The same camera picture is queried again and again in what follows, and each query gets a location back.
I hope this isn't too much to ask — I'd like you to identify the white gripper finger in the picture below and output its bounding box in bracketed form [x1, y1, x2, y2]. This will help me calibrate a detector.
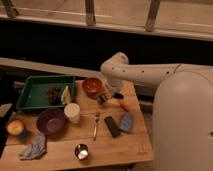
[105, 88, 114, 100]

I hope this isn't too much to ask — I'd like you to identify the black handled brush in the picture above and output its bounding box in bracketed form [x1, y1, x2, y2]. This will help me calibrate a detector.
[97, 93, 124, 105]

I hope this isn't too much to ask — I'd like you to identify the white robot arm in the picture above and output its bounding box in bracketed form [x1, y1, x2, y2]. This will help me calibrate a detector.
[100, 52, 213, 171]

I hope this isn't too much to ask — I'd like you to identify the orange red bowl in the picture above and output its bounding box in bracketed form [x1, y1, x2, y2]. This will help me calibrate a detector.
[82, 77, 103, 96]

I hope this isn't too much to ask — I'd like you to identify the orange carrot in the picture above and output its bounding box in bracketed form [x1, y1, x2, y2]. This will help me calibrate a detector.
[118, 99, 129, 112]

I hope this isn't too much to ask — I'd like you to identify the silver fork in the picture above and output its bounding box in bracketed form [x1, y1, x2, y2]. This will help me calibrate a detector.
[93, 112, 100, 141]

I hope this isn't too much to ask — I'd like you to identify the blue sponge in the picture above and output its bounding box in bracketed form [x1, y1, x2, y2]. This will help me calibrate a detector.
[119, 113, 134, 133]

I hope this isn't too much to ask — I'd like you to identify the black rectangular remote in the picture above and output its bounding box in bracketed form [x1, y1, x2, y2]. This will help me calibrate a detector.
[104, 116, 121, 138]

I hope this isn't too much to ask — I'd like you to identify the white cylindrical container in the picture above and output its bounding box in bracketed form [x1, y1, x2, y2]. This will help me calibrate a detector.
[64, 103, 80, 124]

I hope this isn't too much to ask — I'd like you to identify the pale wedge slice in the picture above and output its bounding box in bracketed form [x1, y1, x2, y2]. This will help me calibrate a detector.
[61, 86, 71, 105]

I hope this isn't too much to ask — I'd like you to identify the dark pine cone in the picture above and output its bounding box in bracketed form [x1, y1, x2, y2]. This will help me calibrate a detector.
[47, 87, 60, 105]

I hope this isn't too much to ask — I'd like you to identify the small metal cup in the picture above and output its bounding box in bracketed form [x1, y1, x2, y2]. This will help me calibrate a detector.
[75, 144, 89, 160]

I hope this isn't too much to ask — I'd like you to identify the purple bowl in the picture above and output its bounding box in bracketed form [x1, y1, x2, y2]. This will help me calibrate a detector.
[36, 108, 66, 135]

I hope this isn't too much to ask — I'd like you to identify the green plastic tray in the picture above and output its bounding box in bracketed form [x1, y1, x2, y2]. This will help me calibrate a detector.
[16, 75, 77, 113]

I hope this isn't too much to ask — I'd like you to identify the grey crumpled cloth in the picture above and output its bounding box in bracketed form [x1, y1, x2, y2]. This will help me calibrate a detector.
[19, 133, 47, 160]

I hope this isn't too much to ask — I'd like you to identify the red yellow apple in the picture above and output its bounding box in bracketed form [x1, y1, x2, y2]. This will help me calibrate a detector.
[7, 120, 24, 136]

